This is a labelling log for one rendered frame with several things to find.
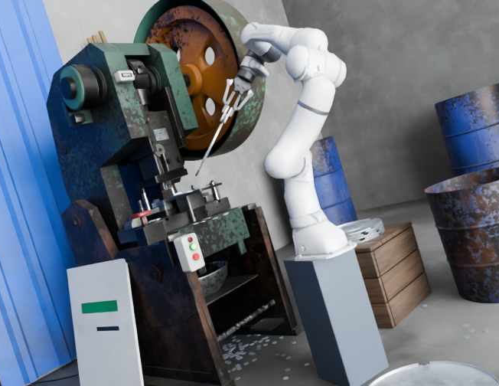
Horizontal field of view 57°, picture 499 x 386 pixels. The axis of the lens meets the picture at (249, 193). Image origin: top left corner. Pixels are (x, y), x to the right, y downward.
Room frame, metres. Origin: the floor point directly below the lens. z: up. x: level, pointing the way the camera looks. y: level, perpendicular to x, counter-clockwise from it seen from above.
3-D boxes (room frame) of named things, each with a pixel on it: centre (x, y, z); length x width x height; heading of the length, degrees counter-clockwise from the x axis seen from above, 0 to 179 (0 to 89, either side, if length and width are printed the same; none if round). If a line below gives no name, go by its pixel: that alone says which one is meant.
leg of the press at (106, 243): (2.03, 0.65, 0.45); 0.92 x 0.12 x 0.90; 48
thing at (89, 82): (1.96, 0.55, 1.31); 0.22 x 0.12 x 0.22; 48
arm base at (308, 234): (1.55, -0.19, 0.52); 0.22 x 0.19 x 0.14; 29
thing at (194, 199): (2.02, 0.24, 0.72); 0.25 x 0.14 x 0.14; 48
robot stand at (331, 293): (1.59, -0.17, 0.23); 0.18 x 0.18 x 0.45; 29
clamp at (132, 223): (2.01, 0.48, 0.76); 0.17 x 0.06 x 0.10; 138
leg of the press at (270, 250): (2.43, 0.29, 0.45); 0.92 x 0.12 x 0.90; 48
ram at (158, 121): (2.11, 0.33, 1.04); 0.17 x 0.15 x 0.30; 48
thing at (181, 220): (2.13, 0.37, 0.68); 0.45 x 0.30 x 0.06; 138
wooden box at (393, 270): (2.12, -0.40, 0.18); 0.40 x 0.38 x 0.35; 43
